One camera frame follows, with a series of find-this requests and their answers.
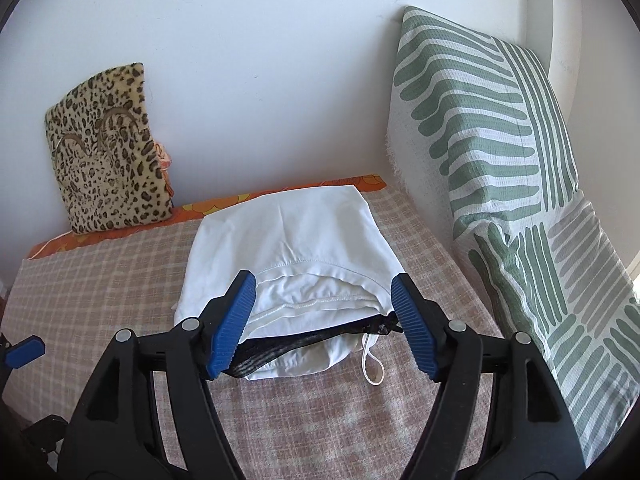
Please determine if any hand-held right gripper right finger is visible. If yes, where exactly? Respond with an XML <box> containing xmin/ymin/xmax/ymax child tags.
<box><xmin>390</xmin><ymin>273</ymin><xmax>587</xmax><ymax>480</ymax></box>

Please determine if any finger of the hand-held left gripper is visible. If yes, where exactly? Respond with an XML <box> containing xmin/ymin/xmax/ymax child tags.
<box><xmin>0</xmin><ymin>332</ymin><xmax>46</xmax><ymax>401</ymax></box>

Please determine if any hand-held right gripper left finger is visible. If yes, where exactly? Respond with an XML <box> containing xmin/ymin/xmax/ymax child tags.
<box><xmin>57</xmin><ymin>270</ymin><xmax>258</xmax><ymax>480</ymax></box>

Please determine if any white t-shirt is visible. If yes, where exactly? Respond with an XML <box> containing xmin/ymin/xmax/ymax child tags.
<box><xmin>172</xmin><ymin>185</ymin><xmax>396</xmax><ymax>333</ymax></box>

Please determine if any black folded garment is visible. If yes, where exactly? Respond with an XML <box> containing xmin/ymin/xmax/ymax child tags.
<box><xmin>227</xmin><ymin>312</ymin><xmax>406</xmax><ymax>380</ymax></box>

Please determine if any pink plaid blanket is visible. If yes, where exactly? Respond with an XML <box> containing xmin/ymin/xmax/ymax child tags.
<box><xmin>0</xmin><ymin>185</ymin><xmax>506</xmax><ymax>480</ymax></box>

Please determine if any leopard print cushion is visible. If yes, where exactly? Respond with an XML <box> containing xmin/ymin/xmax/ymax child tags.
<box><xmin>44</xmin><ymin>62</ymin><xmax>176</xmax><ymax>236</ymax></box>

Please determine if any green patterned white pillow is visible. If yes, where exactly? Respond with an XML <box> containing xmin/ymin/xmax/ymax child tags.
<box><xmin>385</xmin><ymin>6</ymin><xmax>640</xmax><ymax>466</ymax></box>

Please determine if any white folded drawstring garment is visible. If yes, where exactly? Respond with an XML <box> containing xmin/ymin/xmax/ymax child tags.
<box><xmin>245</xmin><ymin>332</ymin><xmax>386</xmax><ymax>387</ymax></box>

